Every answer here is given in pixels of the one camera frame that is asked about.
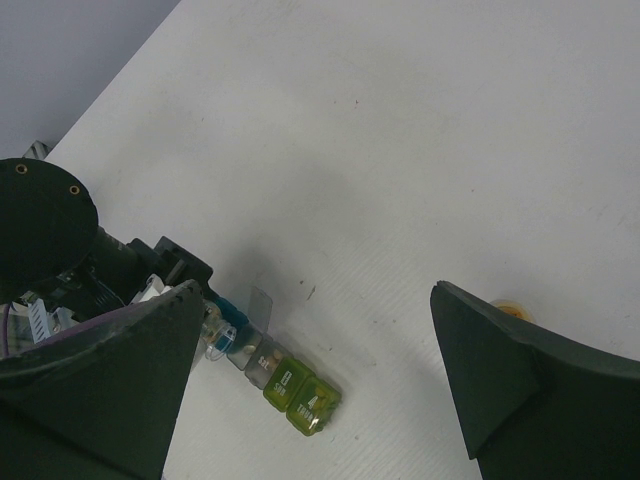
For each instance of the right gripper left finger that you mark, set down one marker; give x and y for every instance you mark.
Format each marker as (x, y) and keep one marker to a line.
(101, 400)

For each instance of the gold bottle cap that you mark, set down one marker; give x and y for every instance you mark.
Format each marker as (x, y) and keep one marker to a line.
(513, 308)

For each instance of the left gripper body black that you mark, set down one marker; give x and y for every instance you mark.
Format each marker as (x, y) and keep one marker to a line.
(118, 271)

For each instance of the clear bottle yellow capsules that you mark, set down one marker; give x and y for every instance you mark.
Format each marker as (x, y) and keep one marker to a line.
(217, 334)

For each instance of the weekly pill organizer strip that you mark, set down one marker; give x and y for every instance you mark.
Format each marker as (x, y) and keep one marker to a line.
(288, 384)

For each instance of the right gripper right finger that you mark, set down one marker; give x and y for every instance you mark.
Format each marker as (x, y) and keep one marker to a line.
(533, 404)

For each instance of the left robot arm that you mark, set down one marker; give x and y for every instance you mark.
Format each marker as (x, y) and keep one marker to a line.
(61, 268)

